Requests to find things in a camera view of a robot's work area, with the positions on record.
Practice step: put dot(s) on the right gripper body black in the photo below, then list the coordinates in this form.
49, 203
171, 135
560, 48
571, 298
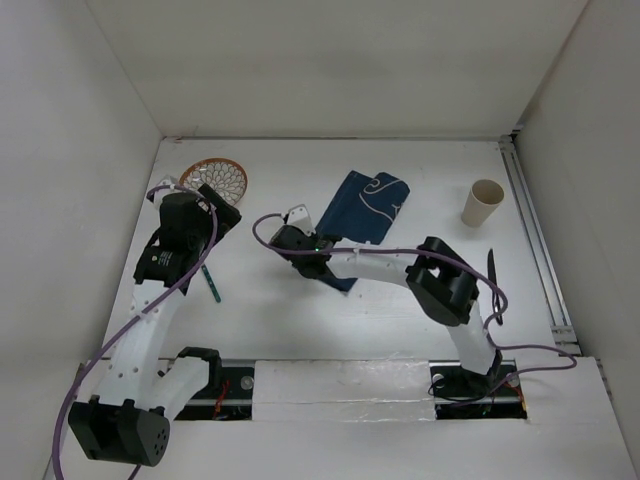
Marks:
301, 265

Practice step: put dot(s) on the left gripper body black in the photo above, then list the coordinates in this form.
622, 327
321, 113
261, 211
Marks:
201, 236

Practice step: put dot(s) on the floral plate with orange rim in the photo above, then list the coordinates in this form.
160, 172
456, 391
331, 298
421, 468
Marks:
226, 177

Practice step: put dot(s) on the dark blue cloth placemat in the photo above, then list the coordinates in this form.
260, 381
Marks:
364, 208

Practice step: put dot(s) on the black knife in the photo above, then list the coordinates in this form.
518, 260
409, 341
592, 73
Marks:
492, 276

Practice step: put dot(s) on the beige paper cup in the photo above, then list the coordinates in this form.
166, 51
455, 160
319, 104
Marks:
484, 197

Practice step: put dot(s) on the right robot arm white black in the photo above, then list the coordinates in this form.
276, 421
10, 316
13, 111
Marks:
439, 279

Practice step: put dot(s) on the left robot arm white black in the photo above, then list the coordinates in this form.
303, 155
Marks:
128, 417

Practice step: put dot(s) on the white foam block centre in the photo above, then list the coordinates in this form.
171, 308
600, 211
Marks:
371, 391

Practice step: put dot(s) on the fork with green handle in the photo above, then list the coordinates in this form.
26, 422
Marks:
211, 284

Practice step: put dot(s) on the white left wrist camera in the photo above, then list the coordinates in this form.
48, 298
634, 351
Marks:
163, 188

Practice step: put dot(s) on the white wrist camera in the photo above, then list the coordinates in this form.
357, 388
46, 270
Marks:
163, 188
299, 217

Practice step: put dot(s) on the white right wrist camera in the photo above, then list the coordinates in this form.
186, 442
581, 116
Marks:
299, 217

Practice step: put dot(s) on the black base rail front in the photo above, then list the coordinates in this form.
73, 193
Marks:
233, 401

